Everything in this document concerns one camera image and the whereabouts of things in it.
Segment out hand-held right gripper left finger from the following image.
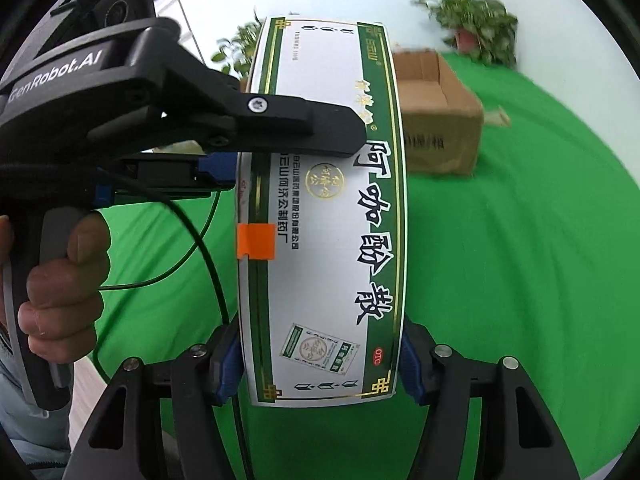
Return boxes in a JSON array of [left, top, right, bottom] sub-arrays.
[[62, 320, 246, 480]]

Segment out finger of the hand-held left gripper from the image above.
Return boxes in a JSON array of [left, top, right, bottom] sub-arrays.
[[117, 152, 236, 198], [85, 17, 368, 159]]

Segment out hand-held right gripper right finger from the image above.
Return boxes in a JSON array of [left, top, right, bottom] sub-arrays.
[[400, 317, 578, 480]]

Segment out white and green medicine box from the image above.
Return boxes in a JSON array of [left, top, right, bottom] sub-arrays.
[[234, 15, 412, 408]]

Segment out large cardboard box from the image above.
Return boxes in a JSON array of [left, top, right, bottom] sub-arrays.
[[240, 49, 485, 178]]

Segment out person's left hand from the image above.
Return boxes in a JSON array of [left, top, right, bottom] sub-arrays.
[[0, 215, 112, 363]]

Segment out leafy green potted plant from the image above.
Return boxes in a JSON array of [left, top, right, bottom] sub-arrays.
[[210, 7, 266, 78]]

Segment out green cloth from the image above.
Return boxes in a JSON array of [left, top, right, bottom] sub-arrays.
[[85, 52, 640, 480]]

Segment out potted plant with pink pot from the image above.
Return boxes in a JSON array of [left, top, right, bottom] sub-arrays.
[[410, 0, 521, 68]]

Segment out person's grey trousers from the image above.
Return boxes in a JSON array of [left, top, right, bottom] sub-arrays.
[[0, 330, 73, 480]]

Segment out black cable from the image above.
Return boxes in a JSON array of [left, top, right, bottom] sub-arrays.
[[92, 170, 256, 480]]

